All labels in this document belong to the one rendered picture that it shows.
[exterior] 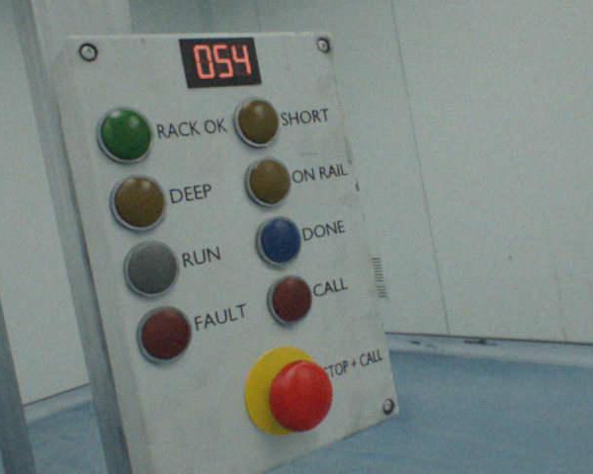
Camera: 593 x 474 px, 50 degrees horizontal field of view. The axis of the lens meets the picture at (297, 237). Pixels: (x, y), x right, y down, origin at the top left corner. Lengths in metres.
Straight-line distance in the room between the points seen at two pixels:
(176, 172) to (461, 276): 3.29
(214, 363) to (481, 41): 3.13
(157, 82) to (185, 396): 0.17
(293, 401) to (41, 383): 3.98
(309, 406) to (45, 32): 0.27
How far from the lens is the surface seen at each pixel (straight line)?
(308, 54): 0.42
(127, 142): 0.34
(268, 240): 0.37
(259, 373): 0.38
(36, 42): 0.43
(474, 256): 3.52
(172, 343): 0.35
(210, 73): 0.38
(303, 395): 0.36
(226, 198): 0.37
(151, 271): 0.34
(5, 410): 1.53
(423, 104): 3.62
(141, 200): 0.34
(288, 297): 0.38
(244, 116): 0.37
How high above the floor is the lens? 1.00
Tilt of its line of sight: 3 degrees down
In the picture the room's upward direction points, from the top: 10 degrees counter-clockwise
